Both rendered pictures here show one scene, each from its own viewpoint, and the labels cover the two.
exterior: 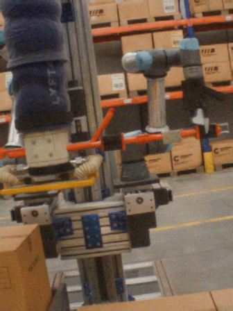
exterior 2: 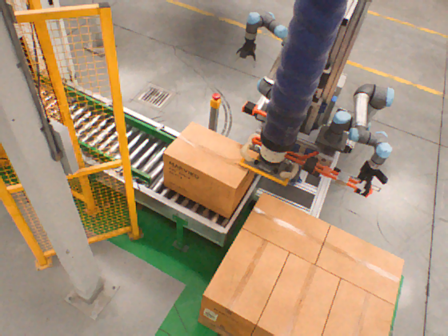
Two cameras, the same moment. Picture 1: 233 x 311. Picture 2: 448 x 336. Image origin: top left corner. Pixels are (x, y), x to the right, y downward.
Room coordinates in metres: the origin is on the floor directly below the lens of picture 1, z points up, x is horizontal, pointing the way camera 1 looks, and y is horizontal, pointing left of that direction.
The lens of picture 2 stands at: (0.05, 0.03, 3.01)
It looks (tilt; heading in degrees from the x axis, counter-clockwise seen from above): 49 degrees down; 16
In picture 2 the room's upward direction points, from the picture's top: 11 degrees clockwise
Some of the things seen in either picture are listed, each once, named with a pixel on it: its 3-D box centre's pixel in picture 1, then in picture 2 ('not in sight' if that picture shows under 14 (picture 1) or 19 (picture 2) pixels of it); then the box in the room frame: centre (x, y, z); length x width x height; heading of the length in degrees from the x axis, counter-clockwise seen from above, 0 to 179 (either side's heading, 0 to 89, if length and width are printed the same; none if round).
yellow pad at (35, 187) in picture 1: (46, 182); (265, 168); (1.67, 0.27, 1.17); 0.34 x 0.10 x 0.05; 87
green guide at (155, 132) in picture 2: not in sight; (109, 106); (2.12, 1.87, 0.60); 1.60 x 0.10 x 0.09; 87
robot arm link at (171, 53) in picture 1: (177, 57); (378, 140); (1.84, -0.28, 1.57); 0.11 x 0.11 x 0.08; 11
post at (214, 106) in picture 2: not in sight; (210, 141); (2.30, 0.91, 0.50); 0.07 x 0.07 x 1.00; 87
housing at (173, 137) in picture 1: (170, 137); (342, 179); (1.75, -0.20, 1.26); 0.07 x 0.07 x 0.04; 87
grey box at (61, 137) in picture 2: not in sight; (54, 143); (0.90, 1.15, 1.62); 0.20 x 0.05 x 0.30; 87
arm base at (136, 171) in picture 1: (134, 169); (334, 132); (2.34, -0.07, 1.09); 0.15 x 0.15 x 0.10
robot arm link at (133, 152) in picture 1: (132, 145); (341, 122); (2.35, -0.08, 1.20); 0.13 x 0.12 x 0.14; 101
